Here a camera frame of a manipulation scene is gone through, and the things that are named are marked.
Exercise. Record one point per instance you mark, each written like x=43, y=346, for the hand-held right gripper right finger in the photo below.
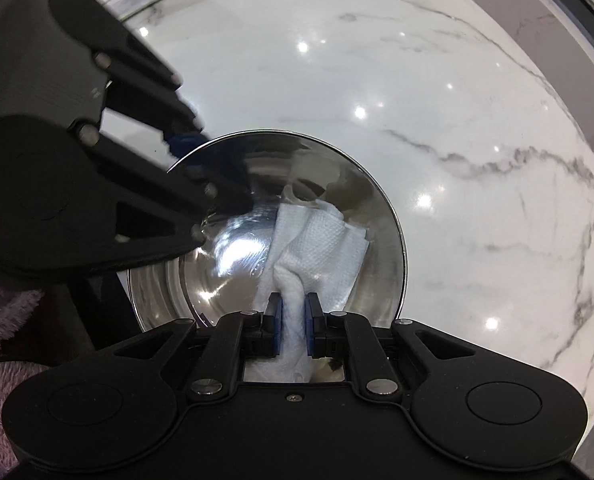
x=310, y=330

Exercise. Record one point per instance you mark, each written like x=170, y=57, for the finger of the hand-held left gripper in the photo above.
x=189, y=141
x=177, y=195

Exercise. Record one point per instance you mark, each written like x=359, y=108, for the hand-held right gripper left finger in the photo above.
x=275, y=326

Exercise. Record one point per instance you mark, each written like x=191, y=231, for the stainless steel bowl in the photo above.
x=227, y=260

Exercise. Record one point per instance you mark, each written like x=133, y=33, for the white paper towel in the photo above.
x=317, y=245

